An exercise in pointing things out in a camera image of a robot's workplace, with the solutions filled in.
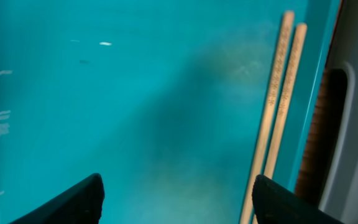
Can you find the wooden chopstick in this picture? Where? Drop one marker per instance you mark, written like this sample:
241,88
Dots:
269,109
283,99

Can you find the grey plastic dish rack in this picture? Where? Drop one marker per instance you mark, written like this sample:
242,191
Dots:
328,176

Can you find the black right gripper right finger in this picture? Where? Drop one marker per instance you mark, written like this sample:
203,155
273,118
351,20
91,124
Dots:
274,204

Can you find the teal plastic tray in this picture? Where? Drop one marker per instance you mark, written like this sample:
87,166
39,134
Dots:
163,99

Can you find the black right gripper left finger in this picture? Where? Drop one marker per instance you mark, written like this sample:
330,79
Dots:
80,204

